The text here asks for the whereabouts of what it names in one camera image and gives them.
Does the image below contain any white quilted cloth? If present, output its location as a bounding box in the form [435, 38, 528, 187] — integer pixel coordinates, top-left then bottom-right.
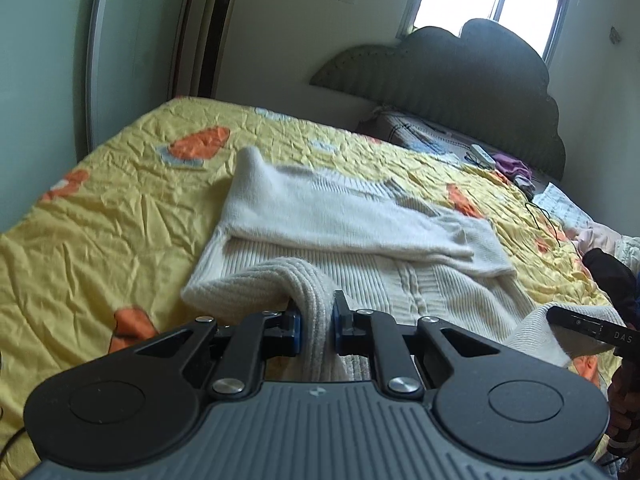
[615, 235, 640, 272]

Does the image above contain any purple cloth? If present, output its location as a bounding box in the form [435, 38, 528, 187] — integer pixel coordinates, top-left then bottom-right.
[494, 152, 533, 181]

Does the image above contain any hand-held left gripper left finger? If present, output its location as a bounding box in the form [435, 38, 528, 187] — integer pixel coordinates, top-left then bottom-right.
[135, 310, 302, 401]

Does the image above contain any white printed cloth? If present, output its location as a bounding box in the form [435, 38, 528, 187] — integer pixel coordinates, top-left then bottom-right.
[531, 182, 593, 231]

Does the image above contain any white knit sweater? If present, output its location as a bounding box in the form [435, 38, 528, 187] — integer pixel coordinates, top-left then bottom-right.
[180, 146, 621, 386]

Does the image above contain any patterned pillow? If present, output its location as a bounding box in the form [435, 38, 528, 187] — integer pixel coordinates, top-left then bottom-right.
[357, 105, 501, 161]

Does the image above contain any person's right hand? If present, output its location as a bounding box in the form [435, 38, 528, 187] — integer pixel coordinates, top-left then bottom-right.
[607, 355, 640, 453]

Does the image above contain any pink cloth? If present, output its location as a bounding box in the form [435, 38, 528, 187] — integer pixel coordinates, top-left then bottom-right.
[575, 224, 626, 258]

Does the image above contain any standing air conditioner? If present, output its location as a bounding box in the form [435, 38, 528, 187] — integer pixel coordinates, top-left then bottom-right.
[170, 0, 243, 101]

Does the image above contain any dark cloth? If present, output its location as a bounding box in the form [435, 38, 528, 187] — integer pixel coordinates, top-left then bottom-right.
[582, 247, 638, 331]

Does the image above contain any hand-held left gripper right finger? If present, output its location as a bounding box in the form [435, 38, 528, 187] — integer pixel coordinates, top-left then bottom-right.
[331, 290, 498, 397]

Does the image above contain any yellow printed quilt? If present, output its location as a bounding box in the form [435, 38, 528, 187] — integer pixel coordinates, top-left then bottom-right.
[0, 95, 626, 466]

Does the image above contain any thin black cable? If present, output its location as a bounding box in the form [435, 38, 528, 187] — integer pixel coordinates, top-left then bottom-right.
[525, 202, 576, 248]

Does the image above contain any grey padded headboard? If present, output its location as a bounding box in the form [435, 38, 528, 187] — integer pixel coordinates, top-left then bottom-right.
[309, 19, 566, 181]

